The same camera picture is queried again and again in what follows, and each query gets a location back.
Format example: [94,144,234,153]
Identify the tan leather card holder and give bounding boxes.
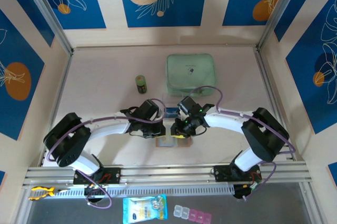
[155,135,192,149]

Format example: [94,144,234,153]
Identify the small green bottle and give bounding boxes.
[135,74,149,95]

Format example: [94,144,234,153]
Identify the mint green zip pouch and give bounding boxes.
[166,53,217,98]

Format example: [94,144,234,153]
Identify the blue white snack packet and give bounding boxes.
[122,194,169,222]

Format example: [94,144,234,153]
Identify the pink clear pill organizer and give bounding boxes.
[173,205,212,223]

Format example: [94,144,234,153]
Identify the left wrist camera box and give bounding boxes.
[138,99,161,121]

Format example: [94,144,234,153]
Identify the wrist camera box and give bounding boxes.
[138,99,161,121]
[177,96,199,116]

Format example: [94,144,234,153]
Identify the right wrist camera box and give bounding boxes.
[177,96,199,116]

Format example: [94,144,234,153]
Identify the wide aluminium base rail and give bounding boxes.
[22,162,313,187]

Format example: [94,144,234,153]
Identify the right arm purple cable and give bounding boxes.
[187,86,296,202]

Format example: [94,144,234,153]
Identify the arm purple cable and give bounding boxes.
[46,98,167,209]
[187,86,296,202]

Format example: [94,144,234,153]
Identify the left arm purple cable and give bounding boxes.
[46,98,167,209]

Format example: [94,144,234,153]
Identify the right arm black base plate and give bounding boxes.
[213,165,262,182]

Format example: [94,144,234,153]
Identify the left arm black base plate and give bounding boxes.
[73,166,122,185]

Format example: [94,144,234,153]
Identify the grey slotted cable duct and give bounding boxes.
[22,184,235,200]

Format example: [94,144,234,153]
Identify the aluminium frame rail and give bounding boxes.
[253,47,296,161]
[38,50,74,167]

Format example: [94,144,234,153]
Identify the yellow handled pliers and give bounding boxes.
[28,186,71,201]

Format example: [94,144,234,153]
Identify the aluminium frame post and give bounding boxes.
[256,0,325,50]
[18,0,74,54]

